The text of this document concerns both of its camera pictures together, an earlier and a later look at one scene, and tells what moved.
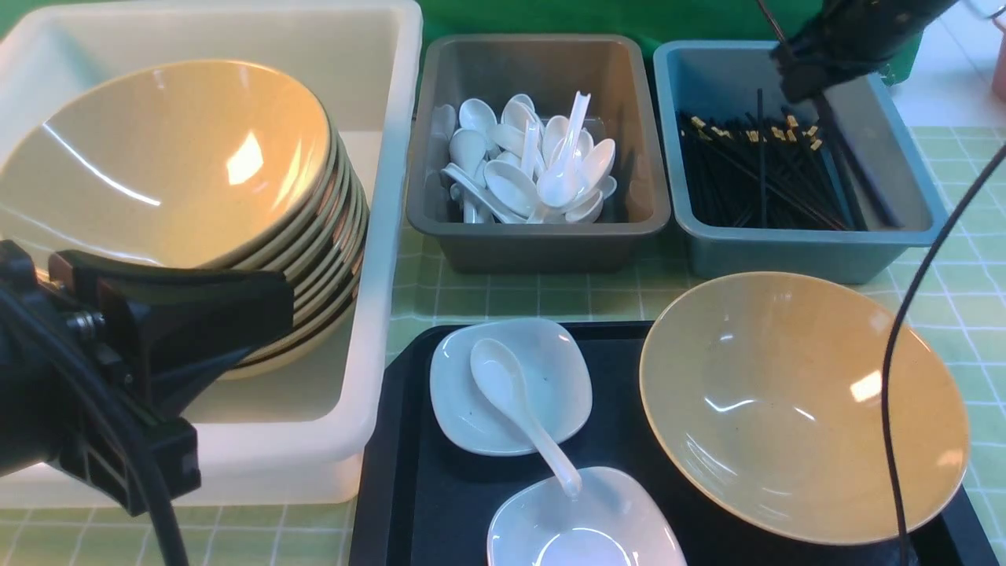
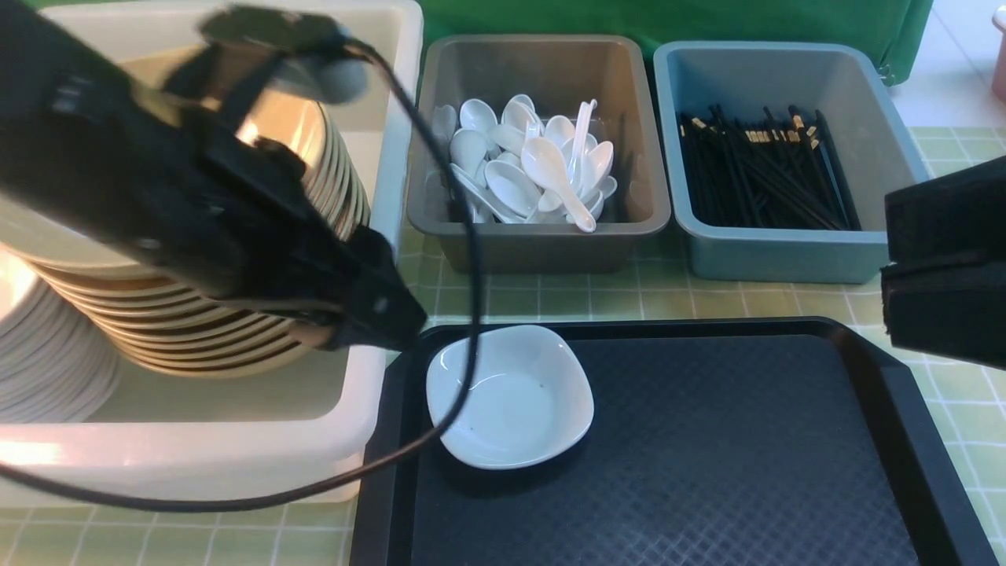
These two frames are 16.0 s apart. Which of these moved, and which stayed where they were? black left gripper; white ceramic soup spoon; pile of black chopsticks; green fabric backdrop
Moved: white ceramic soup spoon; black left gripper
Stayed: green fabric backdrop; pile of black chopsticks
